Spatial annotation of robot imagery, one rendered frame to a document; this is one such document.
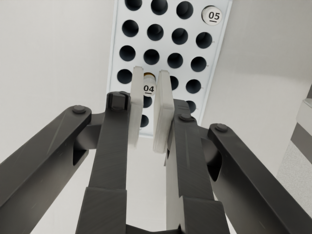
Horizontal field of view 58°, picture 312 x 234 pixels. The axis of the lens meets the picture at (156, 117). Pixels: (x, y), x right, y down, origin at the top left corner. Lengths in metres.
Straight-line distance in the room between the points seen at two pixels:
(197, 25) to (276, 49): 0.09
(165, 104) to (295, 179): 1.33
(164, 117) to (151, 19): 0.09
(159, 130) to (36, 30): 0.16
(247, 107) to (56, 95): 0.19
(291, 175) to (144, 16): 1.28
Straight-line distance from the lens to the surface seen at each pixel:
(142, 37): 0.22
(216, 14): 0.21
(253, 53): 0.28
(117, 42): 0.22
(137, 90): 0.16
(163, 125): 0.15
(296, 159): 1.39
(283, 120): 0.32
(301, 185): 1.50
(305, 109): 0.23
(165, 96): 0.16
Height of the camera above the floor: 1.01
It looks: 64 degrees down
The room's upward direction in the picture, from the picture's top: 177 degrees clockwise
